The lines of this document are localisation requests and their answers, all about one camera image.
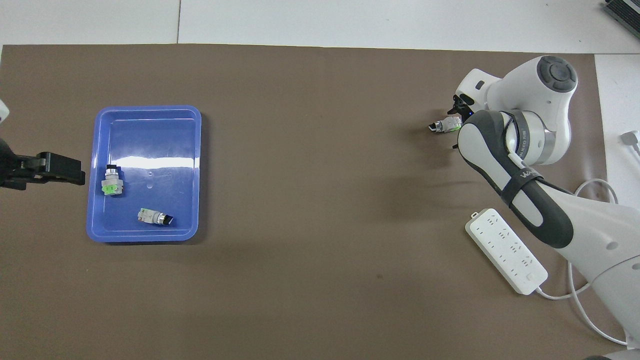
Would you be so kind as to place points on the green push button switch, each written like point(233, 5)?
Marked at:
point(155, 217)

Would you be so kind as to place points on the selector switch with red terminals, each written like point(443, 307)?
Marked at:
point(442, 125)

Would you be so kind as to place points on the selector switch with green back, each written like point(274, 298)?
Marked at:
point(112, 184)

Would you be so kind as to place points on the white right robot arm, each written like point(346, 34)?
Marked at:
point(540, 115)

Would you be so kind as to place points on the blue plastic tray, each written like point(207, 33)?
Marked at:
point(150, 140)

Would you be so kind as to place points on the grey ribbed metal device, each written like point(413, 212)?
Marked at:
point(625, 9)

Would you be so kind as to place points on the brown paper table mat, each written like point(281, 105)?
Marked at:
point(320, 200)

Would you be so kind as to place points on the white power strip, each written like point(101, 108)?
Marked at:
point(505, 250)

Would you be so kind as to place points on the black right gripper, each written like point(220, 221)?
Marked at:
point(468, 114)

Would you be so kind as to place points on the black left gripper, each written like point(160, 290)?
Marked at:
point(11, 172)

